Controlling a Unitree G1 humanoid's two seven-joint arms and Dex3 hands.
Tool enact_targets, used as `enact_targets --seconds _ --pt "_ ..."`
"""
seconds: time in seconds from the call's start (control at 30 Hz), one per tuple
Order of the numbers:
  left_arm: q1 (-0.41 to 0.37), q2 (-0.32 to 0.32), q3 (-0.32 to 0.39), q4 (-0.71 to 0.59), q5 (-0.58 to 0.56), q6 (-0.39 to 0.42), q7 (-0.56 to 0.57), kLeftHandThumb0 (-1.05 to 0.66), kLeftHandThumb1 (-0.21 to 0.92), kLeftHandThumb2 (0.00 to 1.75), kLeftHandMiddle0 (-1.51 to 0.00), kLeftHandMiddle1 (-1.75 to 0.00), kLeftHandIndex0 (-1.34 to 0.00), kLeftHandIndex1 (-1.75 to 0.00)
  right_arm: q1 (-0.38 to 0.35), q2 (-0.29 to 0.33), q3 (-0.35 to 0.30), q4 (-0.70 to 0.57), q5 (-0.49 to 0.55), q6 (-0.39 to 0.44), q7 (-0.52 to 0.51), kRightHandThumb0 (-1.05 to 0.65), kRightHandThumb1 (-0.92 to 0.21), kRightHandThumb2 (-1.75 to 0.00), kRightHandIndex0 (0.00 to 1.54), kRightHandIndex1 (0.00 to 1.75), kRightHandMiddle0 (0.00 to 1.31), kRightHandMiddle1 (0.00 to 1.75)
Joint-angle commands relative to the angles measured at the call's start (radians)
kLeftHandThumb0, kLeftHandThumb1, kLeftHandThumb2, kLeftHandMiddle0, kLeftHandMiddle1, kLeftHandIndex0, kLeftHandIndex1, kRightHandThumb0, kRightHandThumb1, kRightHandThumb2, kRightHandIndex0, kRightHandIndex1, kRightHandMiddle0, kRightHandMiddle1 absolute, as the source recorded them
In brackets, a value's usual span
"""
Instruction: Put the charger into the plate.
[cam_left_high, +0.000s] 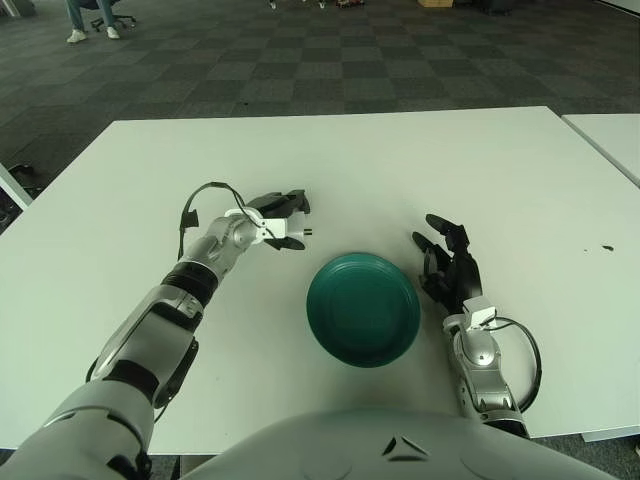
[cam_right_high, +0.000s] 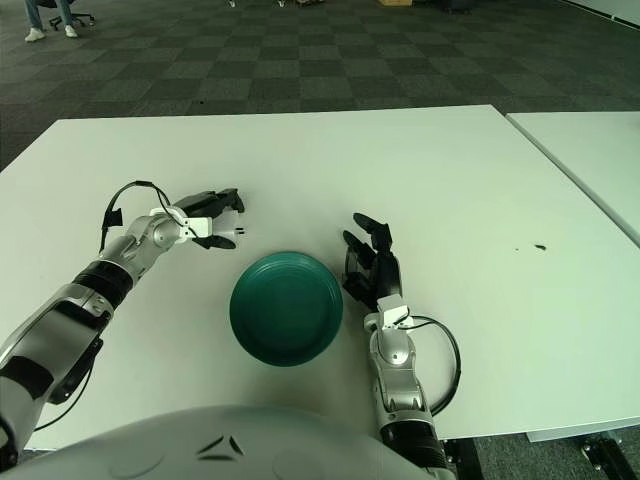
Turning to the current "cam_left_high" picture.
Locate adjacent white table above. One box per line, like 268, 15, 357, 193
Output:
560, 113, 640, 189

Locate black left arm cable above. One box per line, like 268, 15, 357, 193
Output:
177, 181, 271, 261

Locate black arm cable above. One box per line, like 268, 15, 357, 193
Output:
492, 316, 544, 411
177, 181, 271, 261

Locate green round plate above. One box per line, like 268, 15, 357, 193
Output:
305, 251, 421, 370

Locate white side table edge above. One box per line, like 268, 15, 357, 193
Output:
0, 162, 34, 211

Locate grey robot torso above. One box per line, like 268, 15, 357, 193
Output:
182, 408, 640, 480

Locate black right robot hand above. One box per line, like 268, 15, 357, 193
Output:
412, 213, 484, 316

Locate seated person legs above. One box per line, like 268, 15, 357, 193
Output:
64, 0, 121, 44

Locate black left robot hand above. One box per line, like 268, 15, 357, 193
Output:
247, 189, 313, 252

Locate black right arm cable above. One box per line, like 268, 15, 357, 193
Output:
492, 316, 544, 411

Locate black office chair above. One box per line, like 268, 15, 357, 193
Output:
79, 0, 137, 32

